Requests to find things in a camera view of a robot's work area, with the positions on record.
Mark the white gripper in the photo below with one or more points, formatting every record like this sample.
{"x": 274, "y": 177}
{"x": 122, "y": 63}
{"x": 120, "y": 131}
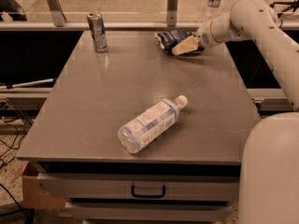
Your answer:
{"x": 204, "y": 38}

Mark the blue chip bag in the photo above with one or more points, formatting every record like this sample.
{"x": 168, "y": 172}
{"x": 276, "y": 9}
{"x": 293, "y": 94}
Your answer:
{"x": 167, "y": 40}

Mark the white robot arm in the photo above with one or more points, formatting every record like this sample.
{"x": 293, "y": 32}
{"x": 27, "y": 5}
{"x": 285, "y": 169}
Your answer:
{"x": 269, "y": 174}

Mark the standing clear water bottle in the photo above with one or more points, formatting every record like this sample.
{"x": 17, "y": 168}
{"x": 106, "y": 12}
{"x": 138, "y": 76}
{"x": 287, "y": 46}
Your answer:
{"x": 212, "y": 9}

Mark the silver blue drink can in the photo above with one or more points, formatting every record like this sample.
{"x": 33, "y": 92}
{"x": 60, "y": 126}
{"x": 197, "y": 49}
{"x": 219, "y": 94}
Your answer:
{"x": 97, "y": 29}

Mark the lying clear water bottle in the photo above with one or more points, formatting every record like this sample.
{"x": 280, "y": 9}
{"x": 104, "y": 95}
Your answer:
{"x": 140, "y": 131}

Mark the black office chair base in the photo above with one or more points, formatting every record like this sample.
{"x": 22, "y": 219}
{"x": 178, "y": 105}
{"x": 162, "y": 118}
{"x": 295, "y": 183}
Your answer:
{"x": 289, "y": 6}

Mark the grey drawer cabinet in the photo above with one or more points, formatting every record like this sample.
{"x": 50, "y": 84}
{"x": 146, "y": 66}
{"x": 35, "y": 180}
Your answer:
{"x": 74, "y": 143}

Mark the grey metal rod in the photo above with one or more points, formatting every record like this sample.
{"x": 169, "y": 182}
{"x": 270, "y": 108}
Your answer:
{"x": 27, "y": 84}

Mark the brown cardboard box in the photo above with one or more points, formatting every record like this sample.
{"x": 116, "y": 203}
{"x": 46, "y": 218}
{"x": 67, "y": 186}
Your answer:
{"x": 33, "y": 195}

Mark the middle metal railing post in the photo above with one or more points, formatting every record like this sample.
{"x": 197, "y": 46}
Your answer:
{"x": 171, "y": 13}

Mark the metal railing post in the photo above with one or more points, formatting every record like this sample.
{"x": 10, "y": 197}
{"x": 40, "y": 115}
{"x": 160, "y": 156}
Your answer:
{"x": 171, "y": 13}
{"x": 56, "y": 13}

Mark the left metal railing post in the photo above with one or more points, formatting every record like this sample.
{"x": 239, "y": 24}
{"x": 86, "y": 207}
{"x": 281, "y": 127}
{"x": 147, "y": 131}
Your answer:
{"x": 56, "y": 13}

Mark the black drawer handle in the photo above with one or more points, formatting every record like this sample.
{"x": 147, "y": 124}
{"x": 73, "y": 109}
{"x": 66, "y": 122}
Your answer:
{"x": 148, "y": 192}

